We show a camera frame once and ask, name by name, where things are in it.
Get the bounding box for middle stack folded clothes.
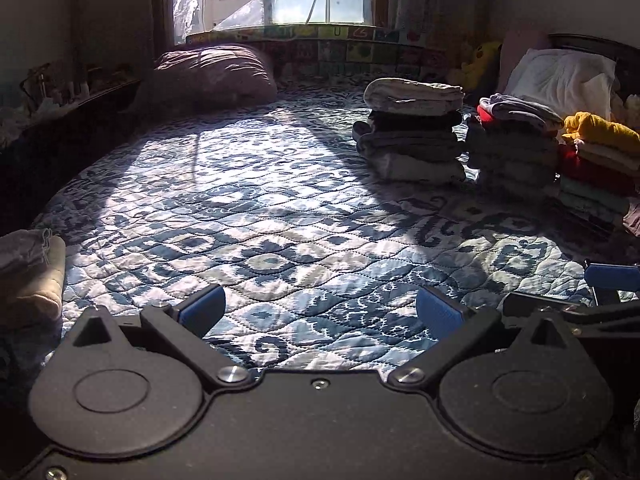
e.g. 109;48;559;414
465;93;563;203

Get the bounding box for dark wooden headboard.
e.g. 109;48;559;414
548;34;640;100

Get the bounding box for dark side shelf with clutter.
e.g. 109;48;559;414
1;78;141;234

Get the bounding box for mauve pillow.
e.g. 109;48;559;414
134;44;278;116

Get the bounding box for pink pillow at headboard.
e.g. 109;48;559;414
497;30;550;93

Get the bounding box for right stack with yellow garment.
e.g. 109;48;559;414
556;112;639;236

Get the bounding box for left stack folded grey clothes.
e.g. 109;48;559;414
352;77;465;185

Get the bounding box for yellow plush toy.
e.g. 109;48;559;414
446;41;502;92

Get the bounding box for white pillow at headboard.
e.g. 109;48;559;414
503;49;616;119

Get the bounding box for lavender and beige garment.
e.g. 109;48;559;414
1;229;66;330

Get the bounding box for blue patterned quilted bedspread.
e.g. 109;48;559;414
36;87;639;373

